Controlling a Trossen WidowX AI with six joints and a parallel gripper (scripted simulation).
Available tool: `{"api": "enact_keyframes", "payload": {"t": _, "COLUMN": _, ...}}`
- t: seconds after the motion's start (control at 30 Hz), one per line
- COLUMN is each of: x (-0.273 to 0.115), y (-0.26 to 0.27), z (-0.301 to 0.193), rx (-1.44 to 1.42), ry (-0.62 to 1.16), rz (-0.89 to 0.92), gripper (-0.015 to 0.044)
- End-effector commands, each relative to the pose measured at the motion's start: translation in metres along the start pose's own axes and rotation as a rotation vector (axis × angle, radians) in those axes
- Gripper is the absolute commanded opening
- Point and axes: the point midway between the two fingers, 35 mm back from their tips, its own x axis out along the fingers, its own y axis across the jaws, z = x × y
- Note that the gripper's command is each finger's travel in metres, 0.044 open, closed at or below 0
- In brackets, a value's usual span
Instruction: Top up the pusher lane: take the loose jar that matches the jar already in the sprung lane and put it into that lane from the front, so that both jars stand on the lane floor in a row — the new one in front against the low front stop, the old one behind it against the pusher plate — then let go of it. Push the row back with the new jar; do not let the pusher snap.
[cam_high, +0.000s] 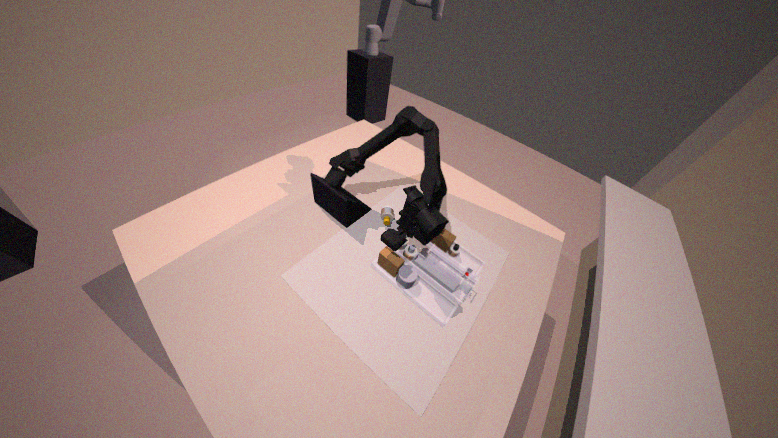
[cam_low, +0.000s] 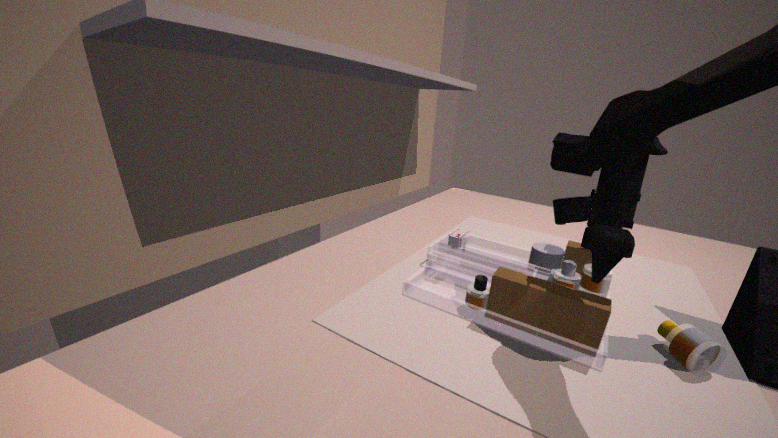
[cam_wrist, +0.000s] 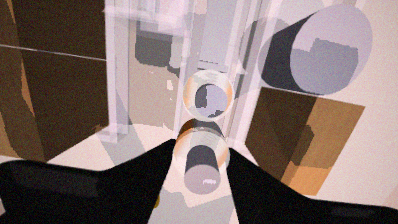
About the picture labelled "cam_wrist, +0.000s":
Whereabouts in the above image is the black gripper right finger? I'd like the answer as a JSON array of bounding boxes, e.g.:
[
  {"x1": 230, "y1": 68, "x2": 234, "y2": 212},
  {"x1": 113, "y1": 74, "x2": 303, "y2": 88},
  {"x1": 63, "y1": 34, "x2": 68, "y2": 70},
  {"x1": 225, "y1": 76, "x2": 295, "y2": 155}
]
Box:
[{"x1": 226, "y1": 147, "x2": 398, "y2": 224}]

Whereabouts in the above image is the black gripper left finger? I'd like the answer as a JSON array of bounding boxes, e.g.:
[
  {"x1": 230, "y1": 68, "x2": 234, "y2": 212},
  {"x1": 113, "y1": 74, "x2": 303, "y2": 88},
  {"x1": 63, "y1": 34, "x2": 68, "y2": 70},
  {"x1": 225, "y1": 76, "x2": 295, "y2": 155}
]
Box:
[{"x1": 0, "y1": 139, "x2": 176, "y2": 224}]

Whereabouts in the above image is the brown rectangular block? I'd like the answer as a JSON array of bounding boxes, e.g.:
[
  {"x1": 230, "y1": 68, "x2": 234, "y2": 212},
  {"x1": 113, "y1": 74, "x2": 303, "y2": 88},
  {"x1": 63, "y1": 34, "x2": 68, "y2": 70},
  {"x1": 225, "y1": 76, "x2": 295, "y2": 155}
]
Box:
[
  {"x1": 245, "y1": 86, "x2": 366, "y2": 196},
  {"x1": 0, "y1": 0, "x2": 106, "y2": 60},
  {"x1": 0, "y1": 46, "x2": 109, "y2": 162}
]

